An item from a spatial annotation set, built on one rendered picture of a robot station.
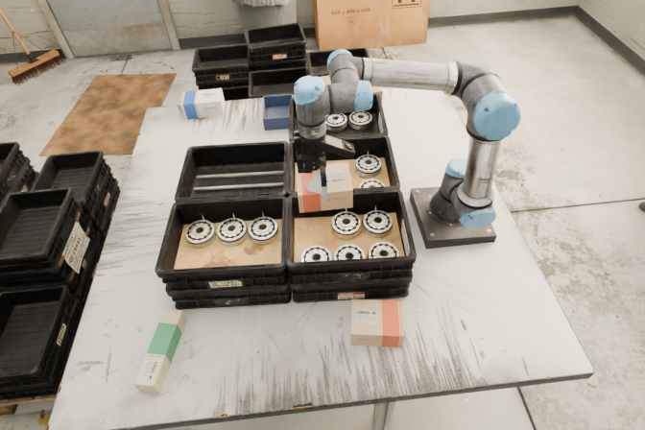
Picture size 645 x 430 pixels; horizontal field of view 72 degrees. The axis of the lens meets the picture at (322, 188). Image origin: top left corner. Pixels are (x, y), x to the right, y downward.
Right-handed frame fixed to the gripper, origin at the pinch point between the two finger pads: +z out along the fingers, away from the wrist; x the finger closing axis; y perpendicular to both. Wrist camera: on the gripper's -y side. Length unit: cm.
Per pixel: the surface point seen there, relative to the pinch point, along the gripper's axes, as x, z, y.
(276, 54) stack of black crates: -187, 57, 16
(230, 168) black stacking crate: -42, 27, 35
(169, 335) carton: 25, 34, 52
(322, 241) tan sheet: 0.4, 27.4, 1.5
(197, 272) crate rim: 14.7, 17.2, 40.7
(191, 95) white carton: -105, 31, 59
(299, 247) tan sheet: 1.8, 27.3, 9.6
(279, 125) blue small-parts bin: -81, 38, 15
